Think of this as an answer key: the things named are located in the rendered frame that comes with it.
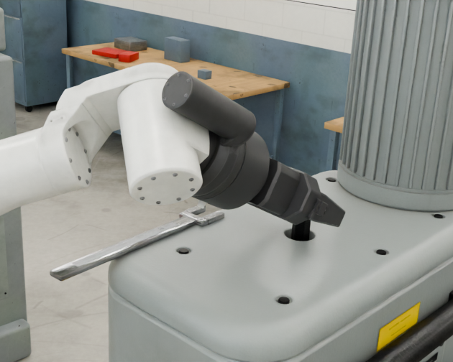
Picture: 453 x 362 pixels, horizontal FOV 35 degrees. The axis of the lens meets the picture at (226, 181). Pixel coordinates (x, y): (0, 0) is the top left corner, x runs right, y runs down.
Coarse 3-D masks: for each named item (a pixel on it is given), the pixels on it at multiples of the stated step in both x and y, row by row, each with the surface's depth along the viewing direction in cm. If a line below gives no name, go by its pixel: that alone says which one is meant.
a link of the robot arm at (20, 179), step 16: (0, 144) 66; (16, 144) 66; (32, 144) 65; (0, 160) 65; (16, 160) 65; (32, 160) 65; (0, 176) 65; (16, 176) 65; (32, 176) 65; (0, 192) 66; (16, 192) 66; (32, 192) 66; (48, 192) 66; (0, 208) 67
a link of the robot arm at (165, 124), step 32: (128, 96) 65; (160, 96) 65; (192, 96) 61; (224, 96) 65; (128, 128) 64; (160, 128) 63; (192, 128) 65; (224, 128) 65; (128, 160) 63; (160, 160) 61; (192, 160) 63; (224, 160) 68; (160, 192) 64; (192, 192) 65
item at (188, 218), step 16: (192, 208) 91; (176, 224) 86; (192, 224) 88; (208, 224) 89; (128, 240) 82; (144, 240) 82; (96, 256) 78; (112, 256) 78; (64, 272) 74; (80, 272) 75
